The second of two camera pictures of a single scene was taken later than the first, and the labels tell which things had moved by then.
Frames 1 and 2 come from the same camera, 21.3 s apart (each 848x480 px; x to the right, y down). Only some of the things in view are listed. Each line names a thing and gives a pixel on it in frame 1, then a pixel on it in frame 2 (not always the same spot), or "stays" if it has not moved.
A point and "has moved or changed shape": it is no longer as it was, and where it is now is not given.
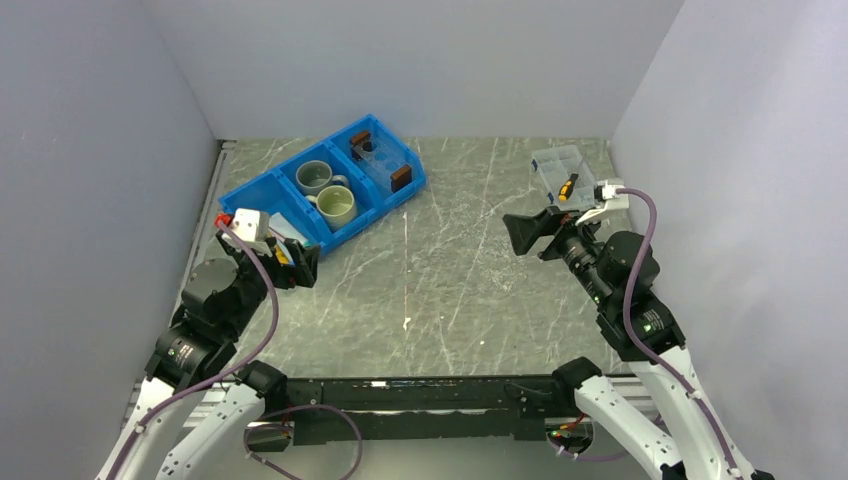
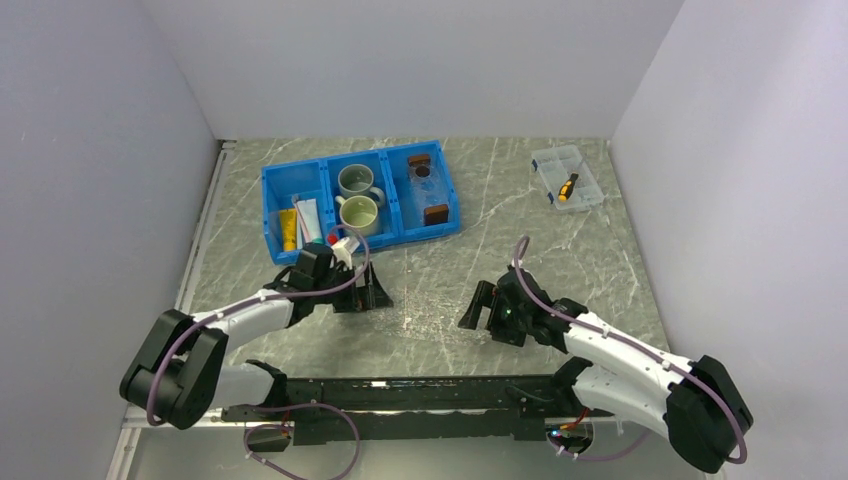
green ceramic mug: (337, 206) to (360, 213)
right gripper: (524, 229) to (483, 297)
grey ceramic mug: (314, 176) to (356, 179)
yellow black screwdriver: (566, 190) stays
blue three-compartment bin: (335, 185) has moved or changed shape
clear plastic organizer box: (555, 166) stays
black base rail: (426, 409) stays
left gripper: (287, 275) to (371, 295)
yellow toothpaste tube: (282, 256) to (289, 228)
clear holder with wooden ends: (380, 161) to (429, 190)
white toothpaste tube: (278, 224) to (311, 220)
